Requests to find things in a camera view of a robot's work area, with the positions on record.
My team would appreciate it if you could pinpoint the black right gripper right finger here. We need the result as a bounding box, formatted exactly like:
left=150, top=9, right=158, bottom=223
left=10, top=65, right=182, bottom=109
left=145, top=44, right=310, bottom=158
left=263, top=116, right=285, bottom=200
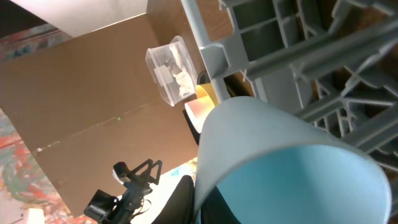
left=200, top=187, right=241, bottom=224

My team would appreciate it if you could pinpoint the white label on bin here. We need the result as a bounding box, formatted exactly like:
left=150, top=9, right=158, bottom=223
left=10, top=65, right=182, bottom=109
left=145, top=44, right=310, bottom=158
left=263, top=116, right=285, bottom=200
left=154, top=65, right=174, bottom=86

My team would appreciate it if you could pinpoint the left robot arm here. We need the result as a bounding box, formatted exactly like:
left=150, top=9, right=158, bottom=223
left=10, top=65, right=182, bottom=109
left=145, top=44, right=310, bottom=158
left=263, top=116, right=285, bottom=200
left=84, top=159, right=162, bottom=223

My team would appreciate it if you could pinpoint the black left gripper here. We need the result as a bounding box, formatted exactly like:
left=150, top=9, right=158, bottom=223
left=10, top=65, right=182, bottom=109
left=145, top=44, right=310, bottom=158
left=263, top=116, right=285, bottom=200
left=113, top=159, right=162, bottom=195

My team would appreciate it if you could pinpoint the yellow bowl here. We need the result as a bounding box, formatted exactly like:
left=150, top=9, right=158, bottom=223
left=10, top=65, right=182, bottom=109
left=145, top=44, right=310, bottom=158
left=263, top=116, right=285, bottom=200
left=196, top=83, right=219, bottom=106

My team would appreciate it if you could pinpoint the pink cup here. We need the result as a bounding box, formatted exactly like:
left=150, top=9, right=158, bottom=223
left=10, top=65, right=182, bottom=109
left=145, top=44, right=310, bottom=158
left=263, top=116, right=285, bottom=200
left=185, top=96, right=215, bottom=133

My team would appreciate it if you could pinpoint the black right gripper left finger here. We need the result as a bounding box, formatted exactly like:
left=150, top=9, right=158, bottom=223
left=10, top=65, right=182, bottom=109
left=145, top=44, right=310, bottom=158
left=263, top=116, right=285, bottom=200
left=152, top=175, right=195, bottom=224

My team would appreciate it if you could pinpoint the grey dishwasher rack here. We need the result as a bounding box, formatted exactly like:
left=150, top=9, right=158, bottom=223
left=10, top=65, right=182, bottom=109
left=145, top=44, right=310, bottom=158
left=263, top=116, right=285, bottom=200
left=180, top=0, right=398, bottom=224

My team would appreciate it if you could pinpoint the clear plastic waste bin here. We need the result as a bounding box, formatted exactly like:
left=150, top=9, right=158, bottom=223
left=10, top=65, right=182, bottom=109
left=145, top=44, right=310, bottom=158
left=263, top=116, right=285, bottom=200
left=146, top=35, right=198, bottom=106

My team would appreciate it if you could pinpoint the light blue cup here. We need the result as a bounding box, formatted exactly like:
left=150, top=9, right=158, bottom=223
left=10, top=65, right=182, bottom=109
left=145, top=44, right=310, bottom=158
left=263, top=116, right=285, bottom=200
left=193, top=96, right=392, bottom=224

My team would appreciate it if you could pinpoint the round black tray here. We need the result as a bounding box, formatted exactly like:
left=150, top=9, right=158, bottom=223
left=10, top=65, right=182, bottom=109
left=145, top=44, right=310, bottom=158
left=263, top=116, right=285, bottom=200
left=182, top=70, right=210, bottom=145

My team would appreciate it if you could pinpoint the white napkin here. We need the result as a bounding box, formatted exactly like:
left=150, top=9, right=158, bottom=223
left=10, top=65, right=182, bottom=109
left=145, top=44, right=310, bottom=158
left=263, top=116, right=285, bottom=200
left=169, top=42, right=195, bottom=98

